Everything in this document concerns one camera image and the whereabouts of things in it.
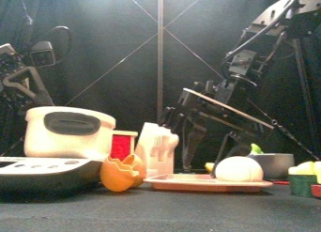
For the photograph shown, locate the slanted metal frame pole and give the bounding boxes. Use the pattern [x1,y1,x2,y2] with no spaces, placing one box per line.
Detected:
[290,38,318,155]

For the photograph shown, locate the white pot with black handle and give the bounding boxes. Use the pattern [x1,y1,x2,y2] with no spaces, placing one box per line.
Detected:
[23,105,116,161]

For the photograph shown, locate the pale yellow toy food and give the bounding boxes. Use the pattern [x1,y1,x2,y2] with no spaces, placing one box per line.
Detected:
[287,161,321,184]

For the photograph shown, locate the black cloth backdrop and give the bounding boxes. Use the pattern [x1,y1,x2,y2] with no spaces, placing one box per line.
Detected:
[0,0,321,180]

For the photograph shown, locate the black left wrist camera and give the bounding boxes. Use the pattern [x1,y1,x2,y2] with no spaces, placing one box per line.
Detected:
[29,40,56,69]

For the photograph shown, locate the black handled toy knife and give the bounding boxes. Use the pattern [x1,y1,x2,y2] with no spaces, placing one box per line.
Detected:
[170,113,186,135]
[156,106,172,126]
[163,107,178,128]

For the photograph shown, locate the white knife block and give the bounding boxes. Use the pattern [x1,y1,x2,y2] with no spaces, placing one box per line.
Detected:
[134,121,180,178]

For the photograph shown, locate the yellow toy banana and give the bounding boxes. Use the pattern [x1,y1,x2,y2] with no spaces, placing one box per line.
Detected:
[204,162,216,175]

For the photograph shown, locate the diagonal steel brace wire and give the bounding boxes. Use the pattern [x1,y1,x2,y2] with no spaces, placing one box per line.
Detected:
[65,0,211,106]
[122,0,321,162]

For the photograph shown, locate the vertical metal frame pole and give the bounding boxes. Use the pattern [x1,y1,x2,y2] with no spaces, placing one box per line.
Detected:
[155,0,166,122]

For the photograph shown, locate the black camera cable loop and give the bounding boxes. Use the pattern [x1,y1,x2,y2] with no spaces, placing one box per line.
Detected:
[49,24,72,56]

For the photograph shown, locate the small green toy container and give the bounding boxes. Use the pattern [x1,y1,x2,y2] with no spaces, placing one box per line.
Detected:
[287,174,319,198]

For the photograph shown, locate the grey blue toy pot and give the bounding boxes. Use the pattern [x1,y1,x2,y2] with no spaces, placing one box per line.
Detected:
[250,152,295,179]

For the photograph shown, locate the pink rectangular plate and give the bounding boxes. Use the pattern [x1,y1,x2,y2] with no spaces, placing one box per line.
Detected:
[143,173,273,193]

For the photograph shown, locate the orange cracked eggshell half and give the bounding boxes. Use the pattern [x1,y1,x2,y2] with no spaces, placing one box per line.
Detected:
[99,155,142,193]
[122,152,148,189]

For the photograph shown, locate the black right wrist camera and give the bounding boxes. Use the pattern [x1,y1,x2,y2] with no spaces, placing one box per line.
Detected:
[179,88,200,110]

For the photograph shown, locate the small red block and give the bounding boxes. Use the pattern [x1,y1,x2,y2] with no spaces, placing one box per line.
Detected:
[310,183,321,199]

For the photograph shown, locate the red and cream toy oven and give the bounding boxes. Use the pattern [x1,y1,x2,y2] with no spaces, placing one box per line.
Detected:
[109,130,139,162]

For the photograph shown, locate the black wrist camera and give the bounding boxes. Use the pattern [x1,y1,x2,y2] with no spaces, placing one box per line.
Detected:
[179,88,200,110]
[29,40,56,69]

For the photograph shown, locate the light green toy vegetable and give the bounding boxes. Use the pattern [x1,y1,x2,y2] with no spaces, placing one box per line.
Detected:
[250,143,265,155]

